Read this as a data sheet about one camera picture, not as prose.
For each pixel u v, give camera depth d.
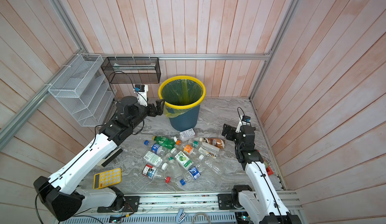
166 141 0.93
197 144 0.91
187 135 0.95
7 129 0.51
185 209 0.73
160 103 0.61
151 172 0.78
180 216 0.69
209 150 0.86
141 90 0.58
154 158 0.86
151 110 0.62
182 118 0.79
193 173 0.80
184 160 0.84
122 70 0.92
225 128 0.73
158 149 0.88
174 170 0.80
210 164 0.82
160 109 0.63
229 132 0.71
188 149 0.88
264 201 0.43
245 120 0.67
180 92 0.98
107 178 0.80
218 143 0.90
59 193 0.38
